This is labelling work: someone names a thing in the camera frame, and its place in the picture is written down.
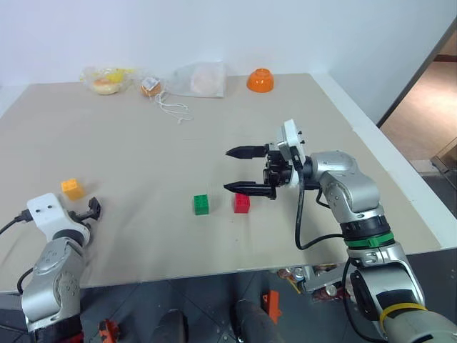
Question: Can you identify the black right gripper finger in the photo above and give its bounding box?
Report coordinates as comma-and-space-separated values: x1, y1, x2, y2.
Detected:
225, 144, 269, 161
223, 181, 278, 200

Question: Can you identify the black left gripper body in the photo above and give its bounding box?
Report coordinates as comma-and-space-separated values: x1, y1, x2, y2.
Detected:
69, 208, 92, 225

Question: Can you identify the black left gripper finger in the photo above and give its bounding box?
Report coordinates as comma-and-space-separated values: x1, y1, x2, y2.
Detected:
87, 197, 104, 220

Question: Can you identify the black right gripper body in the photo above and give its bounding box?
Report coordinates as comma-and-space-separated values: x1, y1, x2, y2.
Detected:
263, 141, 297, 190

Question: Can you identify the red toy brick cube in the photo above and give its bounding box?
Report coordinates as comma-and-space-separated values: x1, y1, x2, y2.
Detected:
233, 193, 252, 215

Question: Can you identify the orange toy brick cube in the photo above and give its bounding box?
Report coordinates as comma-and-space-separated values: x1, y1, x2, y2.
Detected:
61, 177, 86, 202

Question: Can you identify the green toy brick cube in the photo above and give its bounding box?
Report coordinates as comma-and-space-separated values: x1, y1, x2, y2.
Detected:
192, 194, 211, 217

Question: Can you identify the orange plastic bowl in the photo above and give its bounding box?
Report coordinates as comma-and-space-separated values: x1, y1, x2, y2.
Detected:
246, 68, 276, 94

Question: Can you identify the clear bag with pink disc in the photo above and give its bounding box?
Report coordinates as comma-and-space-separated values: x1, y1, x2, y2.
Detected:
164, 61, 227, 99

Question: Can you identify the orange and black tool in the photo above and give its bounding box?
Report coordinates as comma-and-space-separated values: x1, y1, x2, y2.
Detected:
98, 318, 121, 343

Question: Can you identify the clear bag with bread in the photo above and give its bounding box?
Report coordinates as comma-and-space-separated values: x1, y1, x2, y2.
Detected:
79, 65, 139, 96

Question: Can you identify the dark rounded shape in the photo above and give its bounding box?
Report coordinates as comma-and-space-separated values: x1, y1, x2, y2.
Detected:
161, 308, 189, 343
232, 297, 278, 343

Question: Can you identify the dark metal furniture base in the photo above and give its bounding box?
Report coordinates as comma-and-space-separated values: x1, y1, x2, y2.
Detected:
429, 141, 457, 174

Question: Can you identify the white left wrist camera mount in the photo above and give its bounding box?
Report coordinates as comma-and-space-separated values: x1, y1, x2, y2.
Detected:
26, 192, 90, 239

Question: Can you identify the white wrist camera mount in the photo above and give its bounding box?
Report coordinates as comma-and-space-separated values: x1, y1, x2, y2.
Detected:
276, 119, 307, 189
26, 192, 90, 239

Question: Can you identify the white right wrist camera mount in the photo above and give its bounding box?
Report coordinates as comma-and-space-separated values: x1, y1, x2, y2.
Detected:
276, 119, 307, 189

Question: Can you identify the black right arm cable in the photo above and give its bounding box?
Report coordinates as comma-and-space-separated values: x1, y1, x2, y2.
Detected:
293, 151, 348, 251

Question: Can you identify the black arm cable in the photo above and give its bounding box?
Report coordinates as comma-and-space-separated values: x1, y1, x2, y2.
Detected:
0, 209, 35, 235
293, 151, 348, 251

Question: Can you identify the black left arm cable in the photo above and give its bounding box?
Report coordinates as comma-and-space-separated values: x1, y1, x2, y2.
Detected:
0, 209, 35, 235

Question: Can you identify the white string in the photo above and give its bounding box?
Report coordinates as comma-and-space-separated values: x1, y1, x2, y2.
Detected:
154, 90, 194, 126

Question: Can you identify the orange plastic bracket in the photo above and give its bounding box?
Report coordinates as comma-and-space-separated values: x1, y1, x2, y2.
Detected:
261, 290, 283, 324

